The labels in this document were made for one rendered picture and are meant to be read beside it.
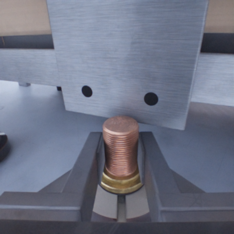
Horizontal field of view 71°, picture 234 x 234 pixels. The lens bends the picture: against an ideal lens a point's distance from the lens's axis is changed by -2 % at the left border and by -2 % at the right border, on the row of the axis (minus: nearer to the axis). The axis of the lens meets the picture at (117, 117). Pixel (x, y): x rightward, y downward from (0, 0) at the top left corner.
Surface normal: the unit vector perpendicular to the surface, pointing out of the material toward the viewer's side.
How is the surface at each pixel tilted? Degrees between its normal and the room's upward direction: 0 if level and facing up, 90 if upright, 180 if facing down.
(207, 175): 180
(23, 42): 90
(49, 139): 180
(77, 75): 90
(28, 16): 90
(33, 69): 90
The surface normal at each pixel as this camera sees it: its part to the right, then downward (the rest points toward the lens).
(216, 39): -0.37, 0.45
